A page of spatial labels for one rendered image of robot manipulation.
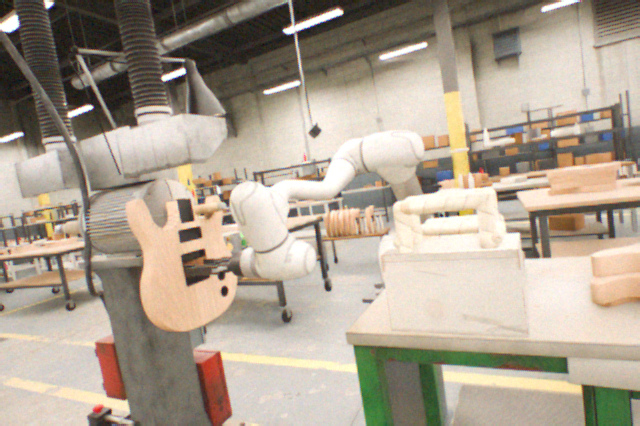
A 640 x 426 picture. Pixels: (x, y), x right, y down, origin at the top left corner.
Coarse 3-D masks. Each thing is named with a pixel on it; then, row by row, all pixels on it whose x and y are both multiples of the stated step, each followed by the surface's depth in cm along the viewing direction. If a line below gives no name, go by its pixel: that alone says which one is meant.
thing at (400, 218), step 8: (400, 216) 78; (408, 216) 79; (400, 224) 79; (408, 224) 79; (400, 232) 79; (408, 232) 79; (400, 240) 79; (408, 240) 79; (400, 248) 80; (408, 248) 79
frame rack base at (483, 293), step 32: (384, 256) 80; (416, 256) 77; (448, 256) 74; (480, 256) 71; (512, 256) 68; (416, 288) 78; (448, 288) 75; (480, 288) 72; (512, 288) 69; (416, 320) 79; (448, 320) 76; (480, 320) 73; (512, 320) 70
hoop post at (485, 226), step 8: (488, 200) 70; (480, 208) 71; (488, 208) 70; (480, 216) 71; (488, 216) 70; (480, 224) 72; (488, 224) 71; (480, 232) 72; (488, 232) 71; (480, 240) 73; (488, 240) 71; (488, 248) 71
